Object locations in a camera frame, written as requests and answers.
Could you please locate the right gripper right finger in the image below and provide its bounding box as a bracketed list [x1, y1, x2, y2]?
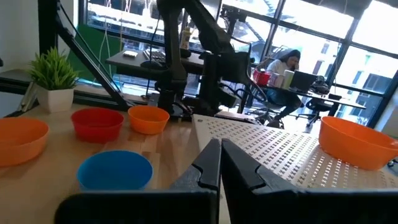
[221, 138, 398, 224]

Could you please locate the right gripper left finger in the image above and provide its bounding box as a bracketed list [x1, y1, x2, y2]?
[54, 139, 221, 224]

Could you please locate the blue plastic mini bowl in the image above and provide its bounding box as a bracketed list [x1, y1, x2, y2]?
[76, 150, 154, 191]

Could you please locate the red plastic mini bowl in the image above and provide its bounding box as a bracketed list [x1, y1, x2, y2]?
[70, 107, 125, 144]

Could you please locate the white perforated metal shelf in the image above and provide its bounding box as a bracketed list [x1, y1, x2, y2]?
[192, 114, 398, 190]

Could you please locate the red basket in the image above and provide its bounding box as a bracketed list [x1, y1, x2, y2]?
[252, 68, 272, 87]

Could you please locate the white yellow bottle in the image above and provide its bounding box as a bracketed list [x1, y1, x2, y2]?
[179, 26, 192, 50]

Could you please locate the black keyboard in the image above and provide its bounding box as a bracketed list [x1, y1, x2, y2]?
[142, 49, 167, 62]

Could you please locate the black computer mouse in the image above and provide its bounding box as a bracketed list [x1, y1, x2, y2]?
[139, 59, 163, 70]

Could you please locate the person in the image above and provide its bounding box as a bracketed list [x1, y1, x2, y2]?
[266, 49, 305, 129]

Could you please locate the office desk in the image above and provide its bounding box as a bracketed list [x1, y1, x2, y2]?
[104, 49, 206, 80]

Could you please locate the black laptop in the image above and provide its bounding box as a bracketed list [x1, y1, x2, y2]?
[289, 70, 318, 93]

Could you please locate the black office chair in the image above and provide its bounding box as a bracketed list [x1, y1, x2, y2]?
[295, 98, 333, 128]

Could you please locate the black bag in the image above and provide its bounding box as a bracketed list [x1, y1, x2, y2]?
[309, 75, 330, 95]

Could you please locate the green board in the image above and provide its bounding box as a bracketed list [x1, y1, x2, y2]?
[67, 24, 124, 82]

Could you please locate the dark office table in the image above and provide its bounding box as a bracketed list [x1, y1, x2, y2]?
[257, 83, 367, 118]

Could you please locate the green plant in white pot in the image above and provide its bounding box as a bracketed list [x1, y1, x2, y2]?
[27, 47, 78, 114]

